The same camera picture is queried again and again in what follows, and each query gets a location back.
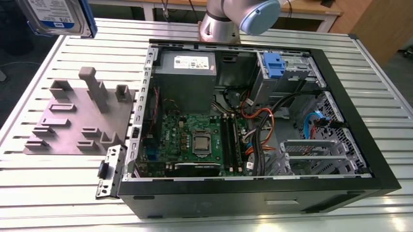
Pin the blue plastic drive latch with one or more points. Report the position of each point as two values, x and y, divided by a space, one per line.
272 65

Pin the grey parts rack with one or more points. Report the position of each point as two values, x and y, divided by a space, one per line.
80 116

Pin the hard disk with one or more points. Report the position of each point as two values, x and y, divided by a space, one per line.
54 14

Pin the black open PC case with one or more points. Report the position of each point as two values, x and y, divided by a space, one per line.
225 198

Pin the CPU socket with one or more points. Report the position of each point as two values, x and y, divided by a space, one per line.
201 131

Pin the wooden desk white frame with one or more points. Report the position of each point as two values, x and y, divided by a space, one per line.
315 9

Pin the grey power supply unit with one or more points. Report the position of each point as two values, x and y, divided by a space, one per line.
183 91

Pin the silver CPU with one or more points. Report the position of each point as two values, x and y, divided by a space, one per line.
201 145

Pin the metal optical drive cage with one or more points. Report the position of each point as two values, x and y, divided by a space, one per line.
283 84

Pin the black RAM slot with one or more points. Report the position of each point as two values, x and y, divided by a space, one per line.
236 145
225 142

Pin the wooden cabinet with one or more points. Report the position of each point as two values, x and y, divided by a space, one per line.
376 24

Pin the green motherboard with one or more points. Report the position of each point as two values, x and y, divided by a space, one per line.
173 135

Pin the metal disk bay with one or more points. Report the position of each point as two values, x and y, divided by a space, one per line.
308 157

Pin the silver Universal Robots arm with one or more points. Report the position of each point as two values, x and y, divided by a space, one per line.
221 29

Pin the metal expansion card retainer bracket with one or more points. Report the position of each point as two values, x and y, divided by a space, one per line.
117 157

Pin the black graphics card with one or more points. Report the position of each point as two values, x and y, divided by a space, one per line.
192 169

